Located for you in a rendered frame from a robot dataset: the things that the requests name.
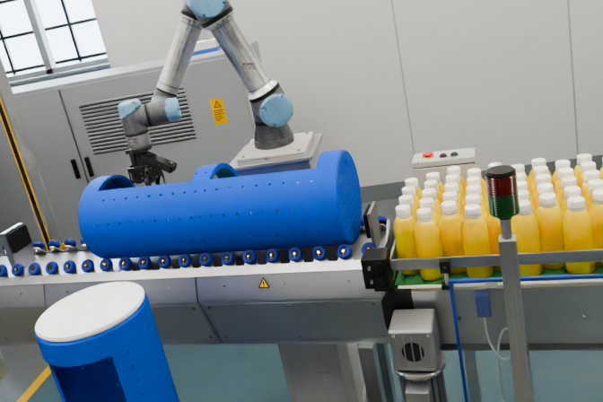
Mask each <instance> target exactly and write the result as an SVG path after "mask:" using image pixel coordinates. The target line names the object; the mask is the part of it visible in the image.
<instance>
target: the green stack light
mask: <svg viewBox="0 0 603 402"><path fill-rule="evenodd" d="M487 200H488V208H489V214H490V215H491V216H493V217H496V218H508V217H513V216H515V215H517V214H518V213H519V212H520V202H519V194H518V191H517V192H516V193H514V194H512V195H509V196H505V197H495V196H491V195H489V194H487Z"/></svg>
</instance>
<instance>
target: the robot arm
mask: <svg viewBox="0 0 603 402"><path fill-rule="evenodd" d="M232 15H233V8H232V6H231V4H230V3H229V1H228V0H184V3H183V6H182V9H181V12H180V16H181V21H180V23H179V27H178V30H177V32H176V35H175V38H174V40H173V42H172V45H171V48H170V52H169V55H168V57H167V59H166V62H165V65H164V68H163V69H162V74H161V76H160V79H159V82H158V84H157V87H156V89H155V92H154V95H153V96H152V98H151V101H150V103H145V104H142V103H141V102H140V100H127V101H124V102H121V103H119V104H118V113H119V116H120V119H121V123H122V126H123V129H124V132H125V135H126V139H127V144H128V148H129V149H128V150H125V152H126V154H129V156H130V160H131V162H132V165H131V166H129V168H128V169H127V172H128V175H129V178H130V181H131V183H136V184H140V183H143V182H144V186H152V185H161V184H165V178H164V174H163V172H162V170H164V171H167V172H168V173H172V172H174V171H175V170H176V168H177V163H176V162H173V161H170V160H168V159H166V158H163V157H161V156H159V155H157V154H155V153H151V152H148V150H150V149H152V145H151V138H150V135H149V132H148V128H147V127H150V126H154V125H159V124H162V123H166V122H172V121H174V120H177V119H180V118H181V112H180V108H179V102H178V99H177V98H176V97H177V94H178V92H179V87H180V86H181V83H182V80H183V78H184V75H185V73H186V71H187V68H188V64H189V61H190V59H191V57H192V54H193V52H194V49H195V46H196V44H197V41H198V38H199V35H200V33H201V30H202V28H203V29H205V30H209V31H211V32H212V34H213V35H214V37H215V39H216V41H217V42H218V44H219V45H220V47H221V48H222V50H223V52H224V54H225V55H226V56H227V57H228V59H229V61H230V62H231V64H232V66H233V67H234V69H235V71H236V72H237V74H238V75H239V77H240V78H241V80H242V81H243V83H244V84H245V86H246V87H247V89H248V91H249V101H250V103H251V108H252V112H253V117H254V120H255V125H256V129H255V137H254V145H255V148H257V149H259V150H271V149H276V148H280V147H284V146H287V145H288V144H291V143H292V142H293V141H294V135H293V131H292V130H291V128H290V127H289V125H288V123H287V122H288V121H289V120H290V119H291V117H292V115H293V103H292V101H291V99H290V98H289V97H288V96H286V95H285V93H284V91H283V89H282V88H281V86H280V84H279V82H278V81H277V80H274V79H271V78H270V77H269V75H268V74H267V71H266V70H265V68H264V67H263V66H262V64H261V63H260V61H259V59H258V57H257V55H256V54H255V52H254V51H253V49H252V47H251V46H250V44H249V43H248V41H247V40H246V38H245V36H244V35H243V33H242V31H241V30H240V28H239V26H238V24H237V23H236V21H235V20H234V19H233V17H232ZM133 167H134V168H133ZM130 173H131V175H132V179H133V180H131V176H130Z"/></svg>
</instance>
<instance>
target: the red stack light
mask: <svg viewBox="0 0 603 402"><path fill-rule="evenodd" d="M485 184H486V192H487V194H489V195H491V196H495V197H505V196H509V195H512V194H514V193H516V192H517V191H518V184H517V174H516V172H515V173H514V174H513V175H512V176H510V177H508V178H503V179H491V178H488V177H487V176H485Z"/></svg>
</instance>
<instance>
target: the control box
mask: <svg viewBox="0 0 603 402"><path fill-rule="evenodd" d="M455 151H456V152H457V153H458V155H455V156H451V155H450V154H451V153H452V152H455ZM432 153H433V155H432V156H431V157H425V156H423V153H415V156H414V159H413V161H412V168H413V174H414V178H417V179H418V185H419V188H420V189H421V190H424V183H425V182H426V181H427V178H426V174H427V173H429V172H439V175H440V180H441V183H442V184H443V185H445V182H446V176H447V175H448V172H447V169H448V168H449V167H452V166H458V167H460V173H461V176H462V177H463V178H464V179H465V181H466V182H467V178H468V170H469V169H473V168H477V159H476V148H475V147H473V148H465V149H456V150H448V151H439V152H432ZM441 153H446V154H447V156H445V157H440V154H441Z"/></svg>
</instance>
